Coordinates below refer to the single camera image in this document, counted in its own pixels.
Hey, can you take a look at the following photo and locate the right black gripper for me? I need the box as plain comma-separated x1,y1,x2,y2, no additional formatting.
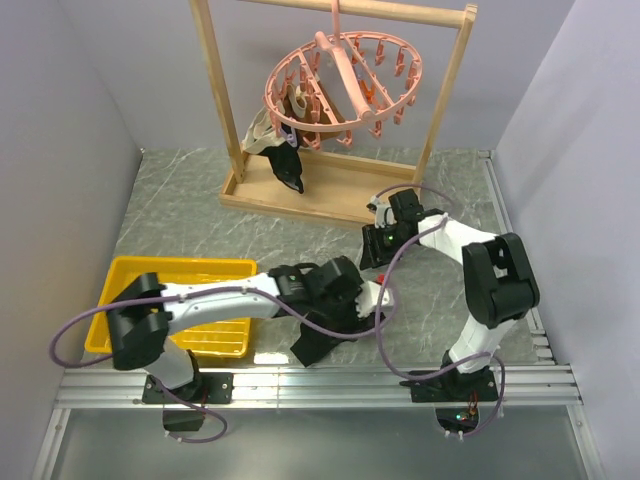
360,222,413,269

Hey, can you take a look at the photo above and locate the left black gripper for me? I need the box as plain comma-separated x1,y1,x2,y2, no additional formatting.
316,280,374,342

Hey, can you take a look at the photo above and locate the black underwear beige waistband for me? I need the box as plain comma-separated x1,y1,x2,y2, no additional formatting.
290,313,374,367

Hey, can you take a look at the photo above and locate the pink round clip hanger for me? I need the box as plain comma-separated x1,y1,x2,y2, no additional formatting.
263,1,423,150

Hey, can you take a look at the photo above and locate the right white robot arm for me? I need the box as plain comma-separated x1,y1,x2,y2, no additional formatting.
359,184,540,401

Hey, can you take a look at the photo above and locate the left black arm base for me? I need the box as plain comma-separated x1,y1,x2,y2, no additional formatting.
141,372,234,436

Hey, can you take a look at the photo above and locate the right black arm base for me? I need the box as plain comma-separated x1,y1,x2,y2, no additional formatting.
399,367,505,440

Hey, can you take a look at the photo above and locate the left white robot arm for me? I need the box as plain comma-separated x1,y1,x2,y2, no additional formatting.
106,256,394,402

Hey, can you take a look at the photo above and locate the brown underwear on hanger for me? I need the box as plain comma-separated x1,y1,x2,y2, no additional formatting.
277,82,351,146

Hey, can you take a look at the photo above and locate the beige underwear on hanger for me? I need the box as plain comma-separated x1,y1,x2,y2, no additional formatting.
241,107,281,155

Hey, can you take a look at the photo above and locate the wooden hanging rack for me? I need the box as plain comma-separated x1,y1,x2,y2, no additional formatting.
190,1,478,228

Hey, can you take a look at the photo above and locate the yellow plastic tray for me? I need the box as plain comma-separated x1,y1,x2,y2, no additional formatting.
83,255,259,360

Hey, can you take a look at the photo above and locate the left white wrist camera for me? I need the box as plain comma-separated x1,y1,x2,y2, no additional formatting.
355,280,397,319

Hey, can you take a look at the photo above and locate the aluminium mounting rail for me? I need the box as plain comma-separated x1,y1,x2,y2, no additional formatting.
33,365,605,479

